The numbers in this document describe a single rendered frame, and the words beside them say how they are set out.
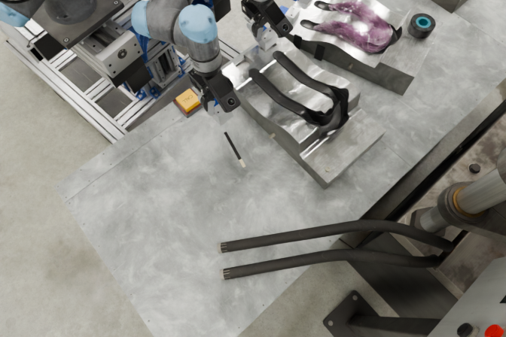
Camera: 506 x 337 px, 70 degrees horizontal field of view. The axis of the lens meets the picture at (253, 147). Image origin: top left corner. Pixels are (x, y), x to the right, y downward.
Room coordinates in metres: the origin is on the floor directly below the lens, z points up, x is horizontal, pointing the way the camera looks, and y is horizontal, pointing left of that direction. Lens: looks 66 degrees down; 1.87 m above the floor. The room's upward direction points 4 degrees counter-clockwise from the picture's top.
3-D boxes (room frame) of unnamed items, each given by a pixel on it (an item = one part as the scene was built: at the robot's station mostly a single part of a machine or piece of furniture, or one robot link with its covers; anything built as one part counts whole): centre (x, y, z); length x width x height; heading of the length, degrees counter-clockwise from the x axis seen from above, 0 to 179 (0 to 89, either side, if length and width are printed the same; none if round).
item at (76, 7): (0.90, 0.53, 1.09); 0.15 x 0.15 x 0.10
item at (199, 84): (0.57, 0.10, 1.09); 0.09 x 0.08 x 0.12; 38
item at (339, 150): (0.61, -0.16, 0.87); 0.50 x 0.26 x 0.14; 38
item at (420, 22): (0.83, -0.58, 0.93); 0.08 x 0.08 x 0.04
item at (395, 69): (0.89, -0.39, 0.86); 0.50 x 0.26 x 0.11; 55
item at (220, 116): (0.58, 0.11, 0.93); 0.13 x 0.05 x 0.05; 38
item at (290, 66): (0.62, -0.16, 0.92); 0.35 x 0.16 x 0.09; 38
